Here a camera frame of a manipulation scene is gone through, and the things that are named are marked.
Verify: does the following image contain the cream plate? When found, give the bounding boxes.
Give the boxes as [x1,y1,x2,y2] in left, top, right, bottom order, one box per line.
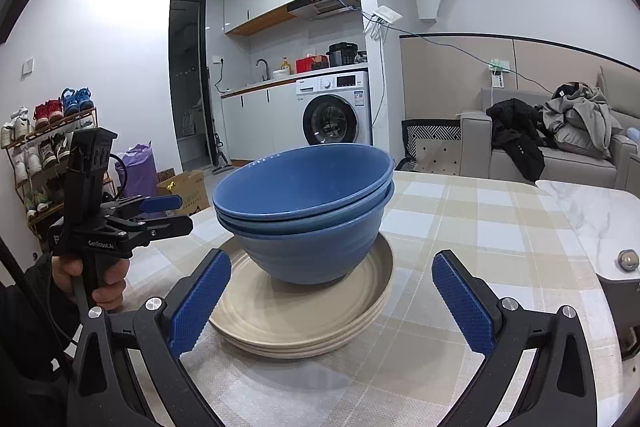
[209,235,394,350]
[224,294,390,360]

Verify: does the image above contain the blue bowl front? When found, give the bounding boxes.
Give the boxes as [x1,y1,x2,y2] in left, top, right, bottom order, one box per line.
[213,143,394,221]

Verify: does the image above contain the blue bowl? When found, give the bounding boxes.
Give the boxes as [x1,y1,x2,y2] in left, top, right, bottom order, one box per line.
[213,143,394,221]
[216,181,395,235]
[227,183,395,285]

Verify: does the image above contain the blue bowl back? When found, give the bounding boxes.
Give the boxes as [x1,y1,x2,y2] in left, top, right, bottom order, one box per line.
[216,181,395,235]

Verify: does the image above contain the person's left hand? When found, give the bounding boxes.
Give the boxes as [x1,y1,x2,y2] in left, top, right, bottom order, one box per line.
[51,256,130,311]

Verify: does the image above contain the purple bag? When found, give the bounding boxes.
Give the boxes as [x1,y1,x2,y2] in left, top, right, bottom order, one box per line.
[115,143,157,197]

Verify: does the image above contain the cardboard box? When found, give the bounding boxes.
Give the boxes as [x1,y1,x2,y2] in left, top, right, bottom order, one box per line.
[156,170,210,216]

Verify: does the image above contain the shoe rack with shoes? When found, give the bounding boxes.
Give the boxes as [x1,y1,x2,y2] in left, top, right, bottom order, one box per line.
[1,88,98,243]

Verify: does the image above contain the white kitchen cabinet counter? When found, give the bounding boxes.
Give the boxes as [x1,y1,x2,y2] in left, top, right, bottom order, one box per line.
[221,64,368,166]

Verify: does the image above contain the checked beige tablecloth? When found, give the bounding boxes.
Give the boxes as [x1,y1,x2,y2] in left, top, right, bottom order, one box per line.
[104,168,632,427]

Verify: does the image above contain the white marble side table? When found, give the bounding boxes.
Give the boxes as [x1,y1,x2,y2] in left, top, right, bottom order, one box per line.
[536,180,640,281]

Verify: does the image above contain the white washing machine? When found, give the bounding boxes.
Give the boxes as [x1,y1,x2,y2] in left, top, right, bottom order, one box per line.
[296,68,373,145]

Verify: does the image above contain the red box on counter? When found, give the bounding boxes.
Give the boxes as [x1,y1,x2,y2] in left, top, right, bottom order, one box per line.
[295,55,329,74]

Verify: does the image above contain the grey sofa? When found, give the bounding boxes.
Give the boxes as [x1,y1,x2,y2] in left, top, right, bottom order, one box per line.
[460,67,639,190]

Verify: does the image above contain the black jacket on sofa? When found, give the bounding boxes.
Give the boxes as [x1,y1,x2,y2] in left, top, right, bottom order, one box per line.
[486,98,553,182]

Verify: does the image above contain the grey clothes pile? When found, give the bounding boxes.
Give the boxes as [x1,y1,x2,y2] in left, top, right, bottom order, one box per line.
[541,82,623,159]

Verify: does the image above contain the range hood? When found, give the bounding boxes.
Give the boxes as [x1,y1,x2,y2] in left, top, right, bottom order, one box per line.
[286,0,361,20]

